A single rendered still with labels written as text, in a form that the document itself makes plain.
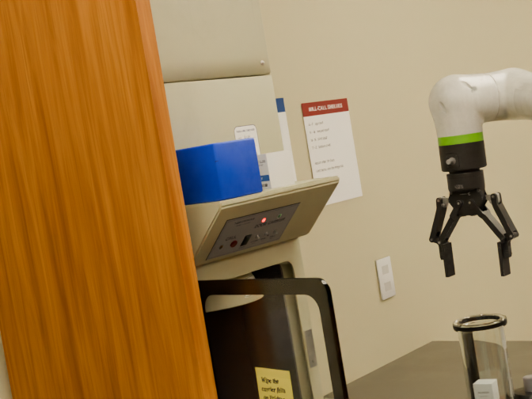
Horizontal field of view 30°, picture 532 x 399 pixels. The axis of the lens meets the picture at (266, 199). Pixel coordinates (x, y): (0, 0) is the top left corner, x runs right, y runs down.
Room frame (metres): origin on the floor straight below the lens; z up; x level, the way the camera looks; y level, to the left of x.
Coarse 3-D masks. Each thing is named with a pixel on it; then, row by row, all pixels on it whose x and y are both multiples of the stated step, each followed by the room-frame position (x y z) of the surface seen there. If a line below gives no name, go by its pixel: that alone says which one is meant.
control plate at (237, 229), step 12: (252, 216) 1.61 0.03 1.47; (264, 216) 1.64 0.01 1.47; (276, 216) 1.67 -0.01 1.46; (288, 216) 1.70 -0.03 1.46; (228, 228) 1.58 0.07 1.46; (240, 228) 1.60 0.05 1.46; (252, 228) 1.64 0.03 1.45; (264, 228) 1.67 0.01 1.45; (276, 228) 1.70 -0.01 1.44; (216, 240) 1.58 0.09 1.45; (228, 240) 1.60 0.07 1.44; (240, 240) 1.63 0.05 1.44; (252, 240) 1.66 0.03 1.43; (264, 240) 1.70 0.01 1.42; (276, 240) 1.73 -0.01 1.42; (216, 252) 1.60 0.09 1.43; (228, 252) 1.63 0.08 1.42
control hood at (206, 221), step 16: (336, 176) 1.76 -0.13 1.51; (272, 192) 1.61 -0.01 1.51; (288, 192) 1.65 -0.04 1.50; (304, 192) 1.69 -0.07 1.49; (320, 192) 1.73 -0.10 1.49; (192, 208) 1.56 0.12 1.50; (208, 208) 1.53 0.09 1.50; (224, 208) 1.53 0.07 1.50; (240, 208) 1.56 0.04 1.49; (256, 208) 1.60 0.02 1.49; (272, 208) 1.64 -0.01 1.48; (304, 208) 1.73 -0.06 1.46; (320, 208) 1.78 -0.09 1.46; (192, 224) 1.56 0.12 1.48; (208, 224) 1.54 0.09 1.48; (224, 224) 1.56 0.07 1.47; (288, 224) 1.73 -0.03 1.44; (304, 224) 1.78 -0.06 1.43; (192, 240) 1.56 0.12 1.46; (208, 240) 1.56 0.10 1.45; (224, 256) 1.64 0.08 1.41
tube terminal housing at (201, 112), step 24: (168, 96) 1.62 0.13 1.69; (192, 96) 1.67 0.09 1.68; (216, 96) 1.71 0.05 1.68; (240, 96) 1.76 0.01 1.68; (264, 96) 1.81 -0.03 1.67; (192, 120) 1.66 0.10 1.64; (216, 120) 1.71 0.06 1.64; (240, 120) 1.75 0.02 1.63; (264, 120) 1.80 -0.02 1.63; (192, 144) 1.65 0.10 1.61; (264, 144) 1.79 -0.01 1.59; (288, 240) 1.81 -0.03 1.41; (216, 264) 1.66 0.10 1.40; (240, 264) 1.70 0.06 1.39; (264, 264) 1.75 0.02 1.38; (288, 264) 1.84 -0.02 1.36
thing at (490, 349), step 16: (464, 320) 2.02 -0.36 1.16; (480, 320) 2.03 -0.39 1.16; (496, 320) 1.96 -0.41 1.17; (464, 336) 1.97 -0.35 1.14; (480, 336) 1.94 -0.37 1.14; (496, 336) 1.95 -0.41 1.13; (464, 352) 1.97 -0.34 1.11; (480, 352) 1.95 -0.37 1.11; (496, 352) 1.95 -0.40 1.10; (464, 368) 1.99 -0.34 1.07; (480, 368) 1.95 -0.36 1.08; (496, 368) 1.94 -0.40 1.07; (480, 384) 1.95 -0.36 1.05; (496, 384) 1.94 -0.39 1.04; (512, 384) 1.97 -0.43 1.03
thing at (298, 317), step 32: (224, 288) 1.52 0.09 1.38; (256, 288) 1.46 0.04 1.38; (288, 288) 1.41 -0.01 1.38; (320, 288) 1.37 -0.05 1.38; (224, 320) 1.53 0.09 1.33; (256, 320) 1.47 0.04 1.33; (288, 320) 1.42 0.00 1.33; (320, 320) 1.37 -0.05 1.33; (224, 352) 1.54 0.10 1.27; (256, 352) 1.48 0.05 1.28; (288, 352) 1.43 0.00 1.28; (320, 352) 1.38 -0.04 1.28; (224, 384) 1.55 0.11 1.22; (256, 384) 1.49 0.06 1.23; (320, 384) 1.39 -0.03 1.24
